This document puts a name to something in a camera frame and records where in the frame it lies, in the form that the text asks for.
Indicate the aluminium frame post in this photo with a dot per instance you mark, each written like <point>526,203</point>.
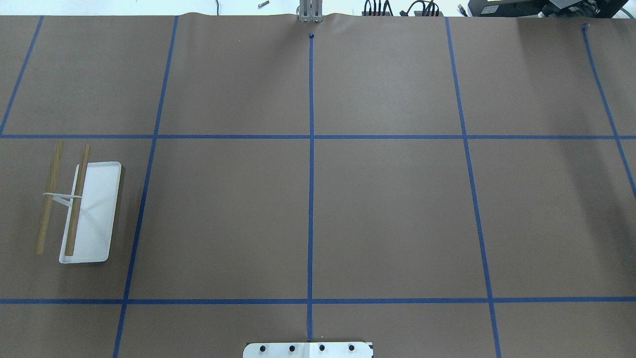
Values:
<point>310,11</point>

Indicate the white towel rack with wooden bars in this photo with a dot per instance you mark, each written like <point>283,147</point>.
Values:
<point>91,209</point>

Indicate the brown paper table cover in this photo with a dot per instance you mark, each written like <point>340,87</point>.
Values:
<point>440,187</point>

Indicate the black equipment box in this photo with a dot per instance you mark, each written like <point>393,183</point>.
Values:
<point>546,8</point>

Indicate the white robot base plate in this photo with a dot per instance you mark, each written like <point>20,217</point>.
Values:
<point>309,350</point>

